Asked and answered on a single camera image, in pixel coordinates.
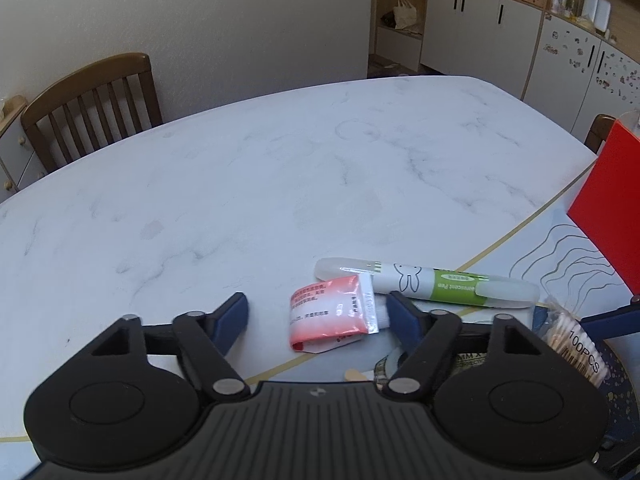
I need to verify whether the white sticker cabinet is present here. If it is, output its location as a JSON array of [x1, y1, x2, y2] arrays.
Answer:
[[521, 11, 640, 135]]

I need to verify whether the brown wooden chair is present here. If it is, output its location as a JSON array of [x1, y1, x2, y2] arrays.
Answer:
[[583, 114, 617, 154]]

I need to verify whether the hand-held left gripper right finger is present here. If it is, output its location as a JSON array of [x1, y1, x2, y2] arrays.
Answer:
[[382, 290, 551, 402]]

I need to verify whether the tape roll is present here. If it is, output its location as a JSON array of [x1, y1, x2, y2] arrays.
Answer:
[[374, 349, 490, 392]]

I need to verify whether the red and white cardboard box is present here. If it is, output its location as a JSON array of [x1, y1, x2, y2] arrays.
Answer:
[[566, 109, 640, 297]]

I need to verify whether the beige tote bag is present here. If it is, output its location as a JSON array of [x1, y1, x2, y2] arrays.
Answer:
[[392, 0, 420, 31]]

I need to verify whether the cotton swab pack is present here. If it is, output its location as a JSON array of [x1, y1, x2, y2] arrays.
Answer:
[[541, 296, 612, 389]]

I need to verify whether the white and green pen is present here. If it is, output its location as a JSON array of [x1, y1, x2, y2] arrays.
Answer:
[[313, 257, 542, 310]]

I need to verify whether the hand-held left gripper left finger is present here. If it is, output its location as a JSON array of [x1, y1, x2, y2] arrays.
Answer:
[[89, 291, 251, 402]]

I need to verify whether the pink ointment tube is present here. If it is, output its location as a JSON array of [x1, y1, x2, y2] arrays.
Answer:
[[288, 274, 392, 354]]

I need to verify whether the dark blue speckled object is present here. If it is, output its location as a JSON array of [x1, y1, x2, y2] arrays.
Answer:
[[602, 337, 640, 413]]

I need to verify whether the white two-door cabinet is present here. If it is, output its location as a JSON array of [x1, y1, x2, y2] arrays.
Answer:
[[419, 0, 547, 92]]

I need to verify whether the slatted wooden chair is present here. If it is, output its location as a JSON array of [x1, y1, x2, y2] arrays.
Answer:
[[20, 52, 164, 172]]

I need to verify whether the small grey drawer cabinet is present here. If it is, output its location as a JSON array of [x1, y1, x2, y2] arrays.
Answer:
[[0, 94, 50, 205]]

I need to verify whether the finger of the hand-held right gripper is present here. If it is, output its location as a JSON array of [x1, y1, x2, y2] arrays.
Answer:
[[580, 295, 640, 339]]

